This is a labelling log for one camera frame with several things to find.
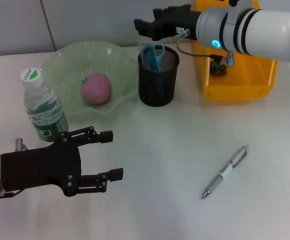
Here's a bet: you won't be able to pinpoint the pink peach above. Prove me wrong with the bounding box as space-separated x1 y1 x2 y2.
80 72 112 106

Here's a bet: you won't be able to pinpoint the green plastic wrapper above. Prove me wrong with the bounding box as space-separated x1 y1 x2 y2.
209 56 228 76

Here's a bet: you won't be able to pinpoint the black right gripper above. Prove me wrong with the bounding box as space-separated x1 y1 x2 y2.
133 4 201 41

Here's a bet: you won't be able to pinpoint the yellow plastic bin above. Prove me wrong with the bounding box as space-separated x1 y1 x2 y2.
194 0 280 100

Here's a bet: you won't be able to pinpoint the green glass fruit plate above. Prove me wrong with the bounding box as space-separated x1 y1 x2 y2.
38 41 139 123

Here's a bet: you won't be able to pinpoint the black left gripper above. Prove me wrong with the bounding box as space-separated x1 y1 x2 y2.
0 126 125 197

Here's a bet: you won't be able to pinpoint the right gripper cable with plug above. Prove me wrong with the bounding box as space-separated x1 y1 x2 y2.
174 26 236 67

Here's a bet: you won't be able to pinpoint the blue scissors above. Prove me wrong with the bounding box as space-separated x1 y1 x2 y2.
138 42 167 100

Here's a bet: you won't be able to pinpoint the silver ballpoint pen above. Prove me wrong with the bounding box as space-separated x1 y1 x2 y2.
201 143 250 200

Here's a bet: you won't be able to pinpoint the green label water bottle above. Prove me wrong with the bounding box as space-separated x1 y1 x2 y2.
19 67 70 143

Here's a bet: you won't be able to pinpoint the black mesh pen holder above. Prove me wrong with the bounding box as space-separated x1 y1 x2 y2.
137 44 181 108

